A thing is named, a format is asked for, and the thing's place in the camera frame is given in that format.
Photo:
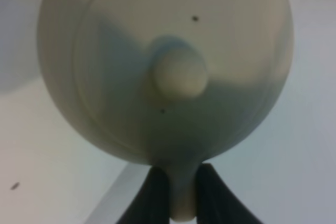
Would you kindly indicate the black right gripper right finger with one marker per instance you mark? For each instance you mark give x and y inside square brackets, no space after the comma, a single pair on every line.
[216,204]

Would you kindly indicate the beige ceramic teapot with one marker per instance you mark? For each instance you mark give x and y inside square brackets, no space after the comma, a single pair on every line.
[167,83]

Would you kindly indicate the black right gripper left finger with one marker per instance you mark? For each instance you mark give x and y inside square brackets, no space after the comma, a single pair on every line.
[152,203]

